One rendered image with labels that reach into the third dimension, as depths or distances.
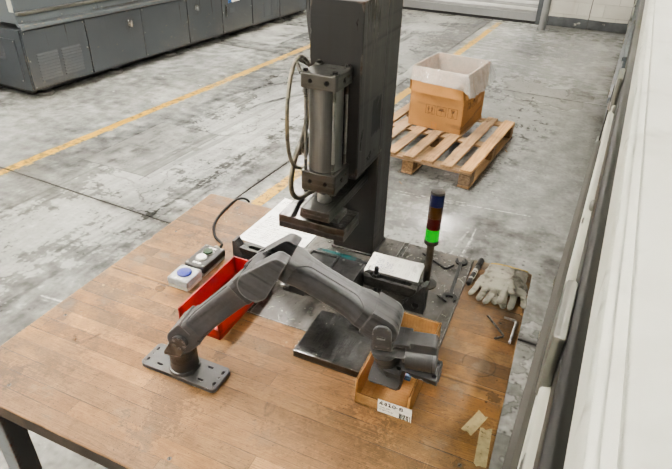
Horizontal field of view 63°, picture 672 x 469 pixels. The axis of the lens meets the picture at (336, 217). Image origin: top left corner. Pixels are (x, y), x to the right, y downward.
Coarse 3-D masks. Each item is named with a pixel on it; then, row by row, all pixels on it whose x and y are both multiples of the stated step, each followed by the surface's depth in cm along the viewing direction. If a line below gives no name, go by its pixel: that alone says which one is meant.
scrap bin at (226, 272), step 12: (228, 264) 152; (240, 264) 154; (216, 276) 148; (228, 276) 154; (204, 288) 143; (216, 288) 149; (192, 300) 139; (204, 300) 145; (180, 312) 136; (240, 312) 140; (228, 324) 136; (216, 336) 134
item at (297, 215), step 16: (352, 192) 144; (288, 208) 142; (304, 208) 134; (320, 208) 134; (336, 208) 135; (288, 224) 140; (304, 224) 138; (320, 224) 136; (336, 224) 136; (352, 224) 138; (336, 240) 136
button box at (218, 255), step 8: (248, 200) 203; (224, 208) 187; (216, 240) 171; (216, 248) 163; (192, 256) 159; (208, 256) 159; (216, 256) 159; (224, 256) 163; (192, 264) 156; (200, 264) 156; (208, 264) 156; (216, 264) 160; (208, 272) 157
